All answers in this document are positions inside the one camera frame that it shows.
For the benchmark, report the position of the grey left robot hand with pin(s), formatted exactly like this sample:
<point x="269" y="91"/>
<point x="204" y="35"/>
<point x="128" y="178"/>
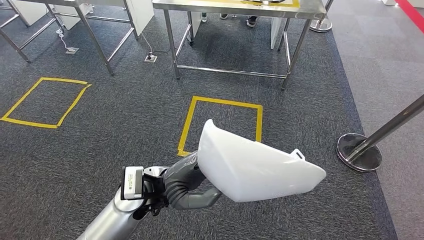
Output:
<point x="184" y="172"/>

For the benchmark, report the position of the white plastic body panel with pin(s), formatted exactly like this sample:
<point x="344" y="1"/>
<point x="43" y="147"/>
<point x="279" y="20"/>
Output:
<point x="251" y="172"/>

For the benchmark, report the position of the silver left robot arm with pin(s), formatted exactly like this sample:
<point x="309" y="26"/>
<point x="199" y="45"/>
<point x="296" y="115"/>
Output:
<point x="109" y="218"/>

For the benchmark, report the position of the yellow tape on workbench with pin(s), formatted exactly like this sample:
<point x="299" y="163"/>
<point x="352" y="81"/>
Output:
<point x="294" y="5"/>

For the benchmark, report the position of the stainless steel workbench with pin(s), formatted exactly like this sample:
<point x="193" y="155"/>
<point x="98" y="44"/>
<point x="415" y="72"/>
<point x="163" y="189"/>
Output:
<point x="311" y="10"/>

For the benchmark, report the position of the yellow floor tape square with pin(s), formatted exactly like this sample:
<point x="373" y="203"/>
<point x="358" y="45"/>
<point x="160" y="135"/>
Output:
<point x="33" y="123"/>
<point x="186" y="127"/>

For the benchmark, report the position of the floor power socket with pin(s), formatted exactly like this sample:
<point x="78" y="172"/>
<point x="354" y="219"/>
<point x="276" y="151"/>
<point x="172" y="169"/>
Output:
<point x="72" y="50"/>
<point x="153" y="60"/>

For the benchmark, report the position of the stainless steel table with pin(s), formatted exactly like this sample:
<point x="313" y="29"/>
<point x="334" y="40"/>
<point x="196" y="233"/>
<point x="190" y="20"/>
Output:
<point x="95" y="43"/>

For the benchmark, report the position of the white partition panel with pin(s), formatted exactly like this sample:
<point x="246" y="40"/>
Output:
<point x="30" y="11"/>
<point x="140" y="16"/>
<point x="71" y="20"/>

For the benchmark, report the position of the person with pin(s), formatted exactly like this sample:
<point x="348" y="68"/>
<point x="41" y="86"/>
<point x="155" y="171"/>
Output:
<point x="252" y="21"/>

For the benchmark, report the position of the red barrier belt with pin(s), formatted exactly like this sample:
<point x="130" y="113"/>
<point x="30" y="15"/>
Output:
<point x="412" y="13"/>

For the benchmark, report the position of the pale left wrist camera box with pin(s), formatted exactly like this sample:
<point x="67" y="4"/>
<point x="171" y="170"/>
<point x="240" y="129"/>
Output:
<point x="132" y="182"/>

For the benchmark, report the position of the chrome stanchion post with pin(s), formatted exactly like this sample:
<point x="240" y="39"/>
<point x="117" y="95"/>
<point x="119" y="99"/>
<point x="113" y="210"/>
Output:
<point x="320" y="26"/>
<point x="357" y="152"/>

